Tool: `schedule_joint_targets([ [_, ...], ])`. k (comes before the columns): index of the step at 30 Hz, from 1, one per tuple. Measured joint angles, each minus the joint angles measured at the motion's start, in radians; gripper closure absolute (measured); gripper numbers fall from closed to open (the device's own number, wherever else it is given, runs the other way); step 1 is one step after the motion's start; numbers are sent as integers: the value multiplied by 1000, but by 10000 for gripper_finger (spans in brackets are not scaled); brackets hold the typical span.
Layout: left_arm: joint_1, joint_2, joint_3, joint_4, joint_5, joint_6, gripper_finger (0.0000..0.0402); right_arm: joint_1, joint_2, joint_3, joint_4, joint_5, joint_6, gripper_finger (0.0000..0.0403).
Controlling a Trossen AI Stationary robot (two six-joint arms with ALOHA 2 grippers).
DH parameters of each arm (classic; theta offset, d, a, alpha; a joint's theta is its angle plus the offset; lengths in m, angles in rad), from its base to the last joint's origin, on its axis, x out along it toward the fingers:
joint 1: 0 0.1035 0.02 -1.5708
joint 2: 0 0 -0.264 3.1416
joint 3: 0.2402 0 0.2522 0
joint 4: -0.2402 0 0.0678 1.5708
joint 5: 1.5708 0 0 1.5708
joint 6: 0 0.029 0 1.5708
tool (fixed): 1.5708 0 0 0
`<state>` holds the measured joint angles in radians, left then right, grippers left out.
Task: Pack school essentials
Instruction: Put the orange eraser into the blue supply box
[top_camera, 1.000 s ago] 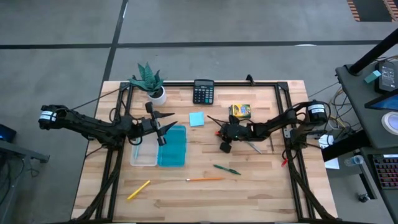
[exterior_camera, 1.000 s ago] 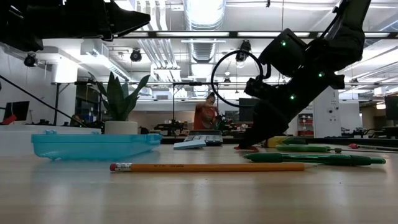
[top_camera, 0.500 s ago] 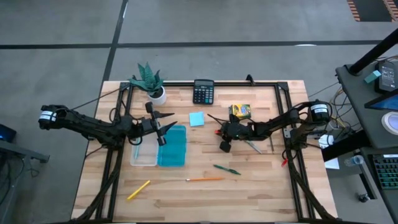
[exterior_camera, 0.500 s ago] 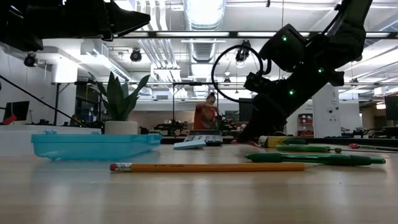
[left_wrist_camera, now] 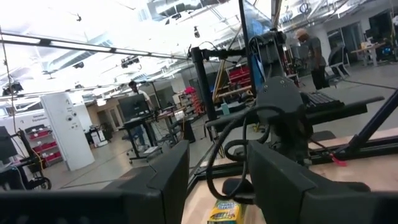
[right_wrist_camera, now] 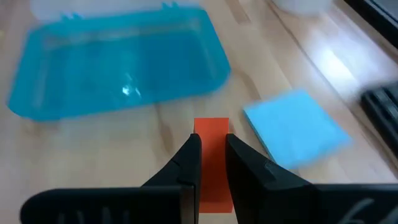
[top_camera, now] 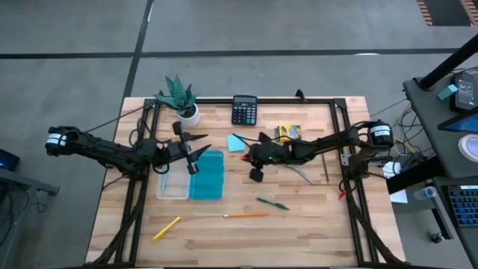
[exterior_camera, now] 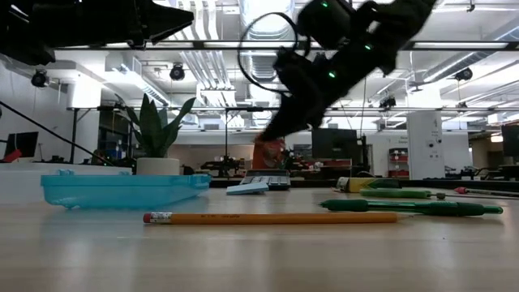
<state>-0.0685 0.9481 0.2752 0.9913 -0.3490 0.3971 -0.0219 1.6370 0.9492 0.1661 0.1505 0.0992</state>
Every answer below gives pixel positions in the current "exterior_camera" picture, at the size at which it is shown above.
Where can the green pen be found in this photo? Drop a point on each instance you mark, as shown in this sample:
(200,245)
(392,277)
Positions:
(405,207)

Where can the white column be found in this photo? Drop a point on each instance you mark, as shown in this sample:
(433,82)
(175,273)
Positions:
(425,146)

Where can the red shelf rack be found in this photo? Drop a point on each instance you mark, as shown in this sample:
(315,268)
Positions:
(398,162)

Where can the orange pencil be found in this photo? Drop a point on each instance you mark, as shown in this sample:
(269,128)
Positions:
(275,218)

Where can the large black monitor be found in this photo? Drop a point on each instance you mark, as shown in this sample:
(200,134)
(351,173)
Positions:
(334,144)

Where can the black desk calculator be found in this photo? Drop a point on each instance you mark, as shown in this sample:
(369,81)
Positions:
(267,180)

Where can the blue sticky note pad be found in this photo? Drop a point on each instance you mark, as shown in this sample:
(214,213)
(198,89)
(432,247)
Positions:
(247,189)

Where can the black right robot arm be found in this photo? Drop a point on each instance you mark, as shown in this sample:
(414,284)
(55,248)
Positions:
(389,28)

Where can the distant black workstation frame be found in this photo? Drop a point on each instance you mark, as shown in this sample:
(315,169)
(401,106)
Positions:
(226,134)

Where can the green succulent plant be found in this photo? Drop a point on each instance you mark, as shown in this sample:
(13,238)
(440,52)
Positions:
(156,130)

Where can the white plant pot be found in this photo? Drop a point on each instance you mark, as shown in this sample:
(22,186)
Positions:
(158,166)

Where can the clear blue-lidded pencil box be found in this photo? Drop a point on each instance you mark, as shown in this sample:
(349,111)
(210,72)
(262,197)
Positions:
(121,190)

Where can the yellow green crayon box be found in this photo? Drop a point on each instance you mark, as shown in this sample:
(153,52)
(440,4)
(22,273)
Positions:
(365,185)

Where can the black ceiling camera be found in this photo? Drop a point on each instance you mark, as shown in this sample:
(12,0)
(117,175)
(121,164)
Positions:
(177,72)
(387,102)
(39,78)
(464,74)

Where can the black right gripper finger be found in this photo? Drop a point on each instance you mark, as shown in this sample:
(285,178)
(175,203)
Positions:
(292,123)

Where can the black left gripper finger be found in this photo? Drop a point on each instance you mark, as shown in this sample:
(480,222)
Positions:
(166,20)

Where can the person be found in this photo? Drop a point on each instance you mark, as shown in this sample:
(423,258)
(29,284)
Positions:
(267,156)

